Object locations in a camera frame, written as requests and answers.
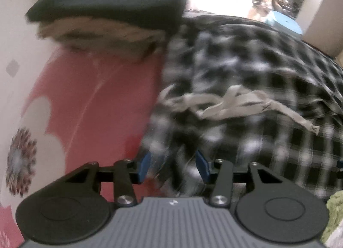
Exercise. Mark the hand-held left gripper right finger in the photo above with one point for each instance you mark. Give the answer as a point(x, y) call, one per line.
point(202, 167)

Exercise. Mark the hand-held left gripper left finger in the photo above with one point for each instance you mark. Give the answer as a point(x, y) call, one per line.
point(144, 167)

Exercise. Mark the black white plaid pants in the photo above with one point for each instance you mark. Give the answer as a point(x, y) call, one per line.
point(241, 63)

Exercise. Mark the pink floral blanket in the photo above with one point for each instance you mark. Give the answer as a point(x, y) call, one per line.
point(93, 103)

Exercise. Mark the green cloth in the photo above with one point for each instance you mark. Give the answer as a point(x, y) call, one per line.
point(335, 210)

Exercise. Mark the light blue plastic stool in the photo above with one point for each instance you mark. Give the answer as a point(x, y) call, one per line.
point(286, 21)

